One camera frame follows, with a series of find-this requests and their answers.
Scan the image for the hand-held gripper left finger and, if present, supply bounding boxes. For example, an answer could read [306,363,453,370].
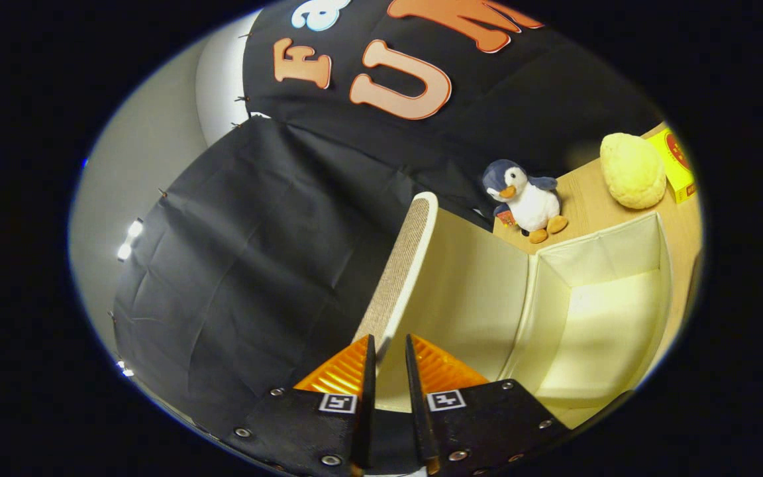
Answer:
[223,335,377,477]

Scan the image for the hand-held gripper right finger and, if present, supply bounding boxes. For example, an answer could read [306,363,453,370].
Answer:
[405,333,571,477]

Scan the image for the beige fabric storage box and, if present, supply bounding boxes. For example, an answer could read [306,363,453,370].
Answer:
[353,191,674,428]

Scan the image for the black backdrop cloth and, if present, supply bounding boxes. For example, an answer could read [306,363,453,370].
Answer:
[111,0,664,438]

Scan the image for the penguin plush toy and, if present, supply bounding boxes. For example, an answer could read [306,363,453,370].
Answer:
[482,159,569,244]

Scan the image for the yellow round plush cushion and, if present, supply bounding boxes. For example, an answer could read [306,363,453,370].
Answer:
[599,132,667,210]

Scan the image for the yellow book with red circle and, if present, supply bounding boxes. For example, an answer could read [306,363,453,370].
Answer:
[646,126,697,204]

